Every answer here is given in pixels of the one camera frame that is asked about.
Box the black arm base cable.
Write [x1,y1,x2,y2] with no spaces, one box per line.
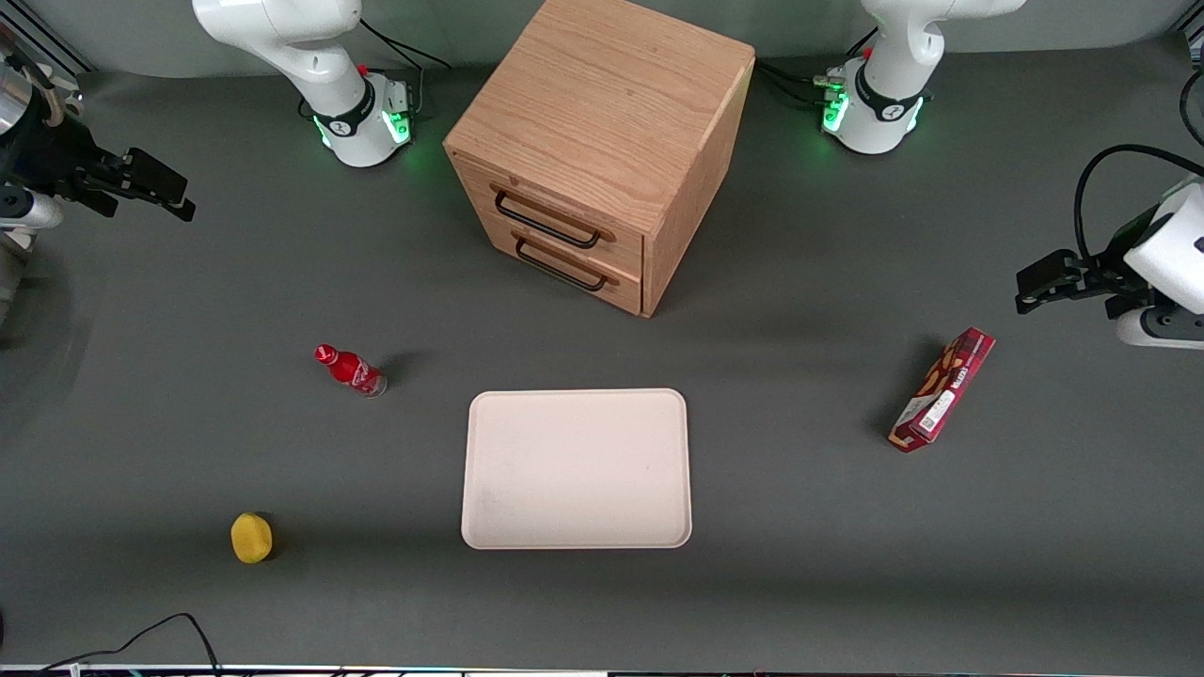
[357,17,453,72]
[752,26,880,106]

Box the black looped gripper cable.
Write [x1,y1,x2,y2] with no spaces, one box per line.
[1075,144,1204,266]

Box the wooden drawer with handle mark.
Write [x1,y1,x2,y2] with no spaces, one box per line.
[451,150,648,281]

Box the black thin cable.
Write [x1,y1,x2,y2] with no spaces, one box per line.
[1179,64,1204,150]

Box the wooden drawer cabinet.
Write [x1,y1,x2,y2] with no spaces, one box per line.
[442,0,757,320]

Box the yellow lemon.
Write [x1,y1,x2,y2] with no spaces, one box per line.
[230,511,276,566]

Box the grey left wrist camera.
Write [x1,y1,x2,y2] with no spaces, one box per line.
[1116,305,1204,351]

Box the red soda bottle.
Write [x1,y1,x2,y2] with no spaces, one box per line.
[313,343,388,400]

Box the aluminium frame rail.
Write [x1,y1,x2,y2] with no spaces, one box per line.
[0,0,97,78]

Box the black metal drawer handle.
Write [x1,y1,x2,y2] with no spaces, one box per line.
[514,236,610,293]
[493,190,604,251]

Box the black table-edge cable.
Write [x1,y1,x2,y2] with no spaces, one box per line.
[40,612,223,677]

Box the cream plastic tray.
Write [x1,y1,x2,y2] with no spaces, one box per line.
[459,387,694,552]

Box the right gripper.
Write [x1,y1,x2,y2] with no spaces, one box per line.
[0,58,197,223]

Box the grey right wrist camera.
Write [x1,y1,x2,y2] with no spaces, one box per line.
[0,188,65,232]

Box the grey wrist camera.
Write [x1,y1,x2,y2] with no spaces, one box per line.
[1116,305,1204,351]
[0,188,65,232]

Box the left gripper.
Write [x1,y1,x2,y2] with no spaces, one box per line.
[1015,179,1204,317]

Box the red snack box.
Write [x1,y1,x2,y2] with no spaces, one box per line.
[887,326,998,455]

